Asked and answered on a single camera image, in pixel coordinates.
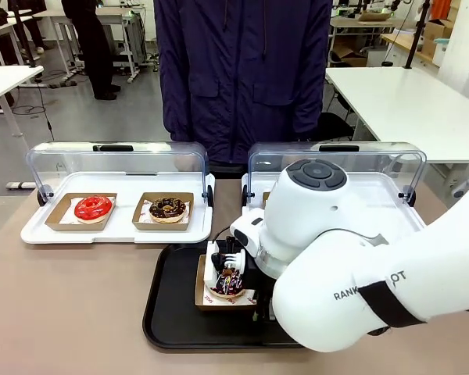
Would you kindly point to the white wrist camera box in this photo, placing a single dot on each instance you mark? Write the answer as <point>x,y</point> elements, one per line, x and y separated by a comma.
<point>248,230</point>

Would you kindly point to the white display case base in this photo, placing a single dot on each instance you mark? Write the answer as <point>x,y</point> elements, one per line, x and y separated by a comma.
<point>379,203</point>
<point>121,234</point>

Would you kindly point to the white table foot caster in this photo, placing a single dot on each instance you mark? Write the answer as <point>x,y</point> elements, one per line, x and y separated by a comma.
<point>463,187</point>

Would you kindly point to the kraft paper donut tray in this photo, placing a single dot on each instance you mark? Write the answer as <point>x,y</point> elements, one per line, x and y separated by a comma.
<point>56,220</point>
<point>201,289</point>
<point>266,200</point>
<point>138,222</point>

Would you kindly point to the standing person in black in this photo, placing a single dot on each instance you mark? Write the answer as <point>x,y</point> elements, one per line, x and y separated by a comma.
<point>94,47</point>

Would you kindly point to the black camera stand pole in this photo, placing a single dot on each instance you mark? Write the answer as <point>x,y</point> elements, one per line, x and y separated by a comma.
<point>23,35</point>
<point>416,35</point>

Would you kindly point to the black chair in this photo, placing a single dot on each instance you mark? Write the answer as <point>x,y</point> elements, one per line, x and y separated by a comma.
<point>332,125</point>

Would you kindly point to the grey background desk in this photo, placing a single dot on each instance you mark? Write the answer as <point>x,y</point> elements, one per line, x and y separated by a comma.
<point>359,25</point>
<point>121,23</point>

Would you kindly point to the person in navy jacket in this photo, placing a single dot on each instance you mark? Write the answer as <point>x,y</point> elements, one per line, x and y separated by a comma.
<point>238,78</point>

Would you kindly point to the dark donut with white stripes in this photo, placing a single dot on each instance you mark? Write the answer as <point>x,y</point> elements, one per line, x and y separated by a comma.
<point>228,289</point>

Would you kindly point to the seated person in black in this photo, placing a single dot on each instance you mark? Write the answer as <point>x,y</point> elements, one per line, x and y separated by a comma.
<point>31,27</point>

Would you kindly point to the red glazed donut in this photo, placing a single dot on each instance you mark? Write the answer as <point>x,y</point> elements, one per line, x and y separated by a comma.
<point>86,213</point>

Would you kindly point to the chocolate glazed donut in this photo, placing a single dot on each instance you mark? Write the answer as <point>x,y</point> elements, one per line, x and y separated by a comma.
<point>158,213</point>

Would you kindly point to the wooden top workbench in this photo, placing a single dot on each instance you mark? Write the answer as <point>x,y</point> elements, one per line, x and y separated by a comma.
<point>406,45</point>

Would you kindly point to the open brown cardboard box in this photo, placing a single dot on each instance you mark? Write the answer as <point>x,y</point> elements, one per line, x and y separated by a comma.
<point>348,54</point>

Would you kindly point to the clear display case lid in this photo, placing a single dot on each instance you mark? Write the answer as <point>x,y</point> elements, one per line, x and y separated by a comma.
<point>375,160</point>
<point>117,160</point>

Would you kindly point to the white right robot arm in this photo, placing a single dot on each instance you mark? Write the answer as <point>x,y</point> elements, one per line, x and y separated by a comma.
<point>336,265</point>

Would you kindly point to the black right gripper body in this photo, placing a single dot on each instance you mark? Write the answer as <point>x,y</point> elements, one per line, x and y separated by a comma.
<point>262,281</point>

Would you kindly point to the large white table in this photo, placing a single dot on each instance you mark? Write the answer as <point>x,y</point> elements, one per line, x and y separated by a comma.
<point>394,105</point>

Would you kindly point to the black plastic serving tray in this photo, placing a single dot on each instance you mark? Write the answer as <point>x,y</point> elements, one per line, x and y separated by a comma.
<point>172,304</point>

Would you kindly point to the small white table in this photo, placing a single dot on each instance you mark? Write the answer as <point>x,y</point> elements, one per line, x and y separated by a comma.
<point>4,82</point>

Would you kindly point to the stacked cardboard boxes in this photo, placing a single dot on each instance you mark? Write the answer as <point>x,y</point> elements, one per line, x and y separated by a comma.
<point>435,33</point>

